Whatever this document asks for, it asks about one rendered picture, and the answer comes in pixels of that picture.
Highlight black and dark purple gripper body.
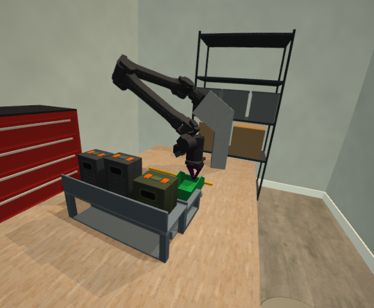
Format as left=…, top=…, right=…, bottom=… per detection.
left=185, top=149, right=206, bottom=169

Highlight grey metal shelf rack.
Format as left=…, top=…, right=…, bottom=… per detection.
left=61, top=174, right=203, bottom=263

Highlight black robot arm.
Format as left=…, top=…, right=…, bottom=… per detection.
left=112, top=55, right=209, bottom=161

